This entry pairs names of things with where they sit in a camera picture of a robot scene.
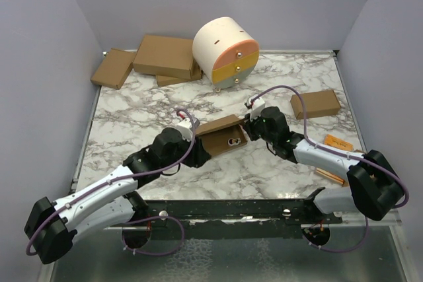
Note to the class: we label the large folded cardboard box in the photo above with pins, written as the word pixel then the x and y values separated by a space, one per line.
pixel 164 56

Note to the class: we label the small cartoon sticker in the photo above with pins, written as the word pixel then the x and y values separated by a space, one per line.
pixel 233 141

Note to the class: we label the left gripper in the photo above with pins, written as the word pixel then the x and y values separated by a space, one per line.
pixel 199 155

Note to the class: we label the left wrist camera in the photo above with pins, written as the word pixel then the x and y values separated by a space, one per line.
pixel 186 128

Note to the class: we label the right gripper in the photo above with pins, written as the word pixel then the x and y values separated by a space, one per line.
pixel 249 125

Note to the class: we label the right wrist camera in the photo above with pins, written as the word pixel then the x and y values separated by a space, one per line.
pixel 255 106

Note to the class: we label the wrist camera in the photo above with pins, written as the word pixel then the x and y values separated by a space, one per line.
pixel 255 106
pixel 186 128

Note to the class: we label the cardboard box under large box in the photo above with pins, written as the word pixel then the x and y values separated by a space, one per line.
pixel 163 81

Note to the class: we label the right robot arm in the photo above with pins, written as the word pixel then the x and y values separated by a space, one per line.
pixel 373 188

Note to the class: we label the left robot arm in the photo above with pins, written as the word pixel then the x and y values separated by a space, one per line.
pixel 54 226

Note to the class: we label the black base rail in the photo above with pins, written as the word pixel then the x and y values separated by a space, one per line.
pixel 237 218

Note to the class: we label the round cream drawer cabinet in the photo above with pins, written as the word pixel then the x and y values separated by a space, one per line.
pixel 225 52

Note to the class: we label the small folded cardboard box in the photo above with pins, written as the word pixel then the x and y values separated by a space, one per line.
pixel 317 104

